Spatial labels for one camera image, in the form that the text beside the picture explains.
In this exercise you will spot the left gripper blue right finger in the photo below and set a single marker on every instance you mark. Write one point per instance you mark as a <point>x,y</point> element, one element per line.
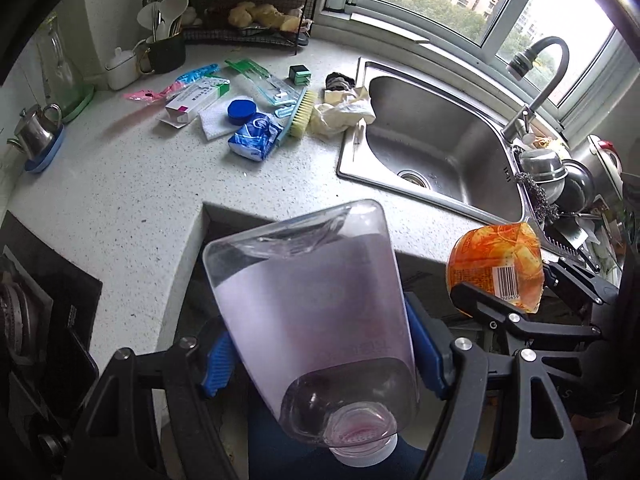
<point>431,341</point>

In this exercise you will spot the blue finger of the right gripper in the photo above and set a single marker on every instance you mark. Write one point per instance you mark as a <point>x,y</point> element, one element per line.
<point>485,308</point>
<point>576,285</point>

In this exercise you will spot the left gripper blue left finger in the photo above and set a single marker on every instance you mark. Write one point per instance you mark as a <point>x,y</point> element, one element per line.
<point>220,365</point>

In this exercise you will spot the orange plastic jar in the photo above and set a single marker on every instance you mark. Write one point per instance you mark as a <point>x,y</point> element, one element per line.
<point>504,261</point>

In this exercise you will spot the clear purple liquid bottle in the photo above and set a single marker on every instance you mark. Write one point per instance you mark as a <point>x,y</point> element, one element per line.
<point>314,308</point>

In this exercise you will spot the blue tissue pack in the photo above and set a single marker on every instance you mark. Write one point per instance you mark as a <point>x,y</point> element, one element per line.
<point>255,139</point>

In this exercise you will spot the cream glove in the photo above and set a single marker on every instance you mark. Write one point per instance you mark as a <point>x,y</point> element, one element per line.
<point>341,110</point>

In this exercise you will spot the white paper towel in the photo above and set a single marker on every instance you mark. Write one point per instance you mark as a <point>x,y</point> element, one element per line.
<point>215,121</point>

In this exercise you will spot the teal scrub brush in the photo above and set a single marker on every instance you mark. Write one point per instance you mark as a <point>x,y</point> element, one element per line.
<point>300,118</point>

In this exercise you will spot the blue round lid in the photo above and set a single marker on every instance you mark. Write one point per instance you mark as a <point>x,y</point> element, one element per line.
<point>240,111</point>

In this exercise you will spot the white medicine box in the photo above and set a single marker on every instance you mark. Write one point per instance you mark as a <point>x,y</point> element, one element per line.
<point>185,106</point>

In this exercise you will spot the green toothbrush blister pack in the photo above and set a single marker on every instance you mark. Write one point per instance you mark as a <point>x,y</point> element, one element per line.
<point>280,95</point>

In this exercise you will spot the pink blue plastic wrapper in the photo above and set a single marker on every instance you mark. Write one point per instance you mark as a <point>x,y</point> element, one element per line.
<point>149,96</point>

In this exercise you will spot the steel wool scrubber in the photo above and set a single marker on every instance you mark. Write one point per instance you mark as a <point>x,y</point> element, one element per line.
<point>544,211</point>

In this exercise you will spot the person blue trouser legs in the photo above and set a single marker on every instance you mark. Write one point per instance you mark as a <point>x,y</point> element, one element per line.
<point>273,454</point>

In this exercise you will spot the white rice cooker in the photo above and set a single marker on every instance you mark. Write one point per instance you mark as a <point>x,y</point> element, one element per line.
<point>608,149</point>

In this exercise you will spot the stainless steel sink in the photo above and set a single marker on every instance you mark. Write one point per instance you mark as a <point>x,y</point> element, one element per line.
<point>433,143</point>

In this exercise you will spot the grey dish rag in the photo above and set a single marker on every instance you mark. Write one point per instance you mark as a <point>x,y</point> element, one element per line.
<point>339,82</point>

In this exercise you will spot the blue saucer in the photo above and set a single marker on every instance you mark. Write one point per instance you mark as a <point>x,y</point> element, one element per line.
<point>43,162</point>

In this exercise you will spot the black green power adapter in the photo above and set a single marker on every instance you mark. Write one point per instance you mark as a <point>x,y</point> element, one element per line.
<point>299,75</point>

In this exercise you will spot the small steel teapot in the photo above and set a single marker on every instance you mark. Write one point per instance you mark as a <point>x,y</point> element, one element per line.
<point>37,130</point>

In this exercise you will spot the green tray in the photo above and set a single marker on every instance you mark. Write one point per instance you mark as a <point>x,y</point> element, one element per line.
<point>71,112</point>

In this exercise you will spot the white ceramic sugar pot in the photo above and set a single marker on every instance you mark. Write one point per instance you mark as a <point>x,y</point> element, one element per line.
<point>122,69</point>

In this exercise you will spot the dark green utensil mug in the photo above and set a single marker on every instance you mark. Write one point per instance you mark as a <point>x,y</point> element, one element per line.
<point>162,56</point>

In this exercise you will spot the glass carafe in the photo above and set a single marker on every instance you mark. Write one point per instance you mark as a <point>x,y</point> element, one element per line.
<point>62,82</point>

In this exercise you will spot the ginger root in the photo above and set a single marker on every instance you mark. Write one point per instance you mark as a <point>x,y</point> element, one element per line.
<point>246,14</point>

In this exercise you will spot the white rice spoon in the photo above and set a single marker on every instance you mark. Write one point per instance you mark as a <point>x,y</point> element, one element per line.
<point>170,10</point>

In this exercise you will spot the black wire shelf rack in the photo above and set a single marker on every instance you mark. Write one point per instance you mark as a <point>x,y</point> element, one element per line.
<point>207,23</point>

